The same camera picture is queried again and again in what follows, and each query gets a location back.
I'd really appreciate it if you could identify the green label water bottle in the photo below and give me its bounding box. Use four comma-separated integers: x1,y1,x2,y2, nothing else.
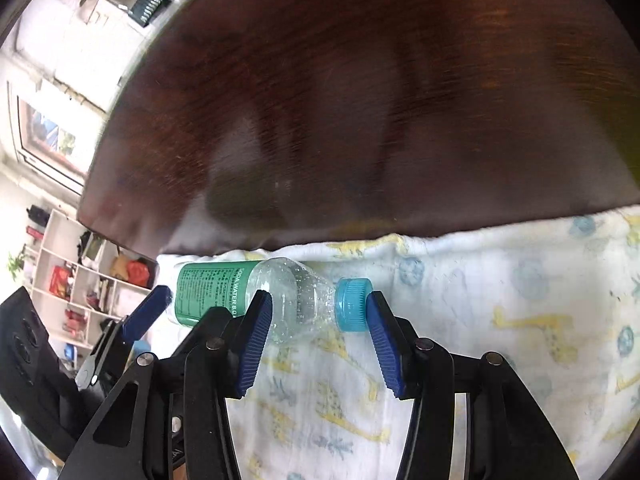
174,257,373,344

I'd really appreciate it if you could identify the black tracking camera left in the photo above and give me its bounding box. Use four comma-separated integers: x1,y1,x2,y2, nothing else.
1,286,74,415

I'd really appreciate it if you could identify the giraffe print cloth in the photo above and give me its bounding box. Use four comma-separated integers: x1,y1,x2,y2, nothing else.
144,204,640,480

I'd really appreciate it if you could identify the dark wooden board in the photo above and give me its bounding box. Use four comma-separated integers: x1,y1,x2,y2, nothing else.
78,0,639,257

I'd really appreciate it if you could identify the white shelf unit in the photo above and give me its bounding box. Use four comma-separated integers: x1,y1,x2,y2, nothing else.
24,210,156,372

